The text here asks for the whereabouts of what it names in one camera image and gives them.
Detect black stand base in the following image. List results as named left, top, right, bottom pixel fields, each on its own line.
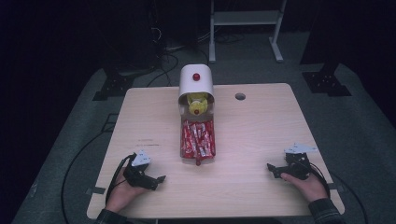
left=92, top=72, right=135, bottom=102
left=301, top=70, right=353, bottom=98

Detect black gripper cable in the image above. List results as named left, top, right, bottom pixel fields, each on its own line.
left=105, top=153, right=138, bottom=204
left=307, top=161, right=332, bottom=199

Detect person's right hand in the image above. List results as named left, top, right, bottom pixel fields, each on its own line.
left=279, top=172, right=330, bottom=203

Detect person's left hand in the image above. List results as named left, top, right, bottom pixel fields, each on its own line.
left=105, top=167, right=149, bottom=215

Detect pile of red packets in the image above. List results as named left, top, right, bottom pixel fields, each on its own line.
left=179, top=112, right=217, bottom=167
left=181, top=119, right=217, bottom=160

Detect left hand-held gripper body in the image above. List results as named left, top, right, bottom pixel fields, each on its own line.
left=122, top=149, right=159, bottom=191

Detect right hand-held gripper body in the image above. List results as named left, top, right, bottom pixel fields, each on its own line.
left=274, top=142, right=318, bottom=181

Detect white box with red knob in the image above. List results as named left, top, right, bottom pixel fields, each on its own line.
left=177, top=63, right=216, bottom=117

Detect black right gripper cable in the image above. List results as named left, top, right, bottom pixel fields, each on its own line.
left=307, top=161, right=332, bottom=199

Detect grey tape strip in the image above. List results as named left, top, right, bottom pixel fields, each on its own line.
left=85, top=186, right=106, bottom=196

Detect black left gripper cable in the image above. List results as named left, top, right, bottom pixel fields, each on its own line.
left=105, top=153, right=138, bottom=204

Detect white metal stand frame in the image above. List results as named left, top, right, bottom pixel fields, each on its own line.
left=208, top=0, right=288, bottom=64

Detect black cables on floor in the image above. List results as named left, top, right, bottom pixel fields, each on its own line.
left=146, top=24, right=180, bottom=88

